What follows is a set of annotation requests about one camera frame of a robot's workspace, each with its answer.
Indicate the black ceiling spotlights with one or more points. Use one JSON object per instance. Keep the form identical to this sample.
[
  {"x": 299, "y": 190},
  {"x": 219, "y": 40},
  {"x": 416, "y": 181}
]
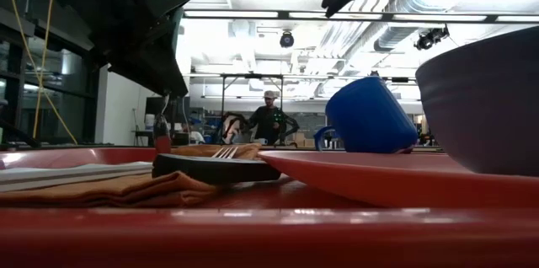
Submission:
[{"x": 430, "y": 38}]

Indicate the brown cloth napkin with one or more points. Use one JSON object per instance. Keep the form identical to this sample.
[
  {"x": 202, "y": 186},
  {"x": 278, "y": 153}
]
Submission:
[{"x": 105, "y": 194}]

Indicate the black background frame stand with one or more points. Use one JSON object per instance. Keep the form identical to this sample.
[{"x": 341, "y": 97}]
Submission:
[{"x": 252, "y": 76}]

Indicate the black background robot arm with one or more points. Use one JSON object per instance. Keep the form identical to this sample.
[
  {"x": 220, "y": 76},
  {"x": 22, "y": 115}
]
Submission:
[
  {"x": 291, "y": 127},
  {"x": 231, "y": 127}
]

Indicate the red plastic tray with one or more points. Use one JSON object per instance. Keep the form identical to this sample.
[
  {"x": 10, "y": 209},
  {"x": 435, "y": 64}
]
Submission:
[{"x": 269, "y": 238}]

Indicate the black dome camera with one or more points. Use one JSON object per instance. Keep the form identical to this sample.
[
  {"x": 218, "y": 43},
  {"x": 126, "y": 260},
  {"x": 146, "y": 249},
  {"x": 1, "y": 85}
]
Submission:
[{"x": 286, "y": 39}]

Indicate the pink plastic plate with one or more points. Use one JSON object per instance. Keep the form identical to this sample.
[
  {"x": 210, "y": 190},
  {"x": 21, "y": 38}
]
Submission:
[{"x": 379, "y": 179}]

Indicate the black computer monitor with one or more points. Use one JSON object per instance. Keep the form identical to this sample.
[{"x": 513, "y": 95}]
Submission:
[{"x": 181, "y": 112}]

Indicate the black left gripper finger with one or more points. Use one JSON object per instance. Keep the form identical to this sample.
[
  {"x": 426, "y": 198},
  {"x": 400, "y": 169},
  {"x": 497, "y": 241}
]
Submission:
[{"x": 147, "y": 70}]

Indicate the blue-grey bowl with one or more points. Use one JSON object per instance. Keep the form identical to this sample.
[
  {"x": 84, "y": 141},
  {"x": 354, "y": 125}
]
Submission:
[{"x": 484, "y": 103}]

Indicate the blue plastic cup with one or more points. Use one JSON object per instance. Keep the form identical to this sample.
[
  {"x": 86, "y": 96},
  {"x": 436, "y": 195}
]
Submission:
[{"x": 370, "y": 116}]

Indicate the black bar with light strips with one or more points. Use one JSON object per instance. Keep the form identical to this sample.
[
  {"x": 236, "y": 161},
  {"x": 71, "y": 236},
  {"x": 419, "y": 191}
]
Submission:
[{"x": 337, "y": 15}]

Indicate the person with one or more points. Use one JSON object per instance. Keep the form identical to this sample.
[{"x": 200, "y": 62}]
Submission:
[
  {"x": 195, "y": 137},
  {"x": 269, "y": 122}
]

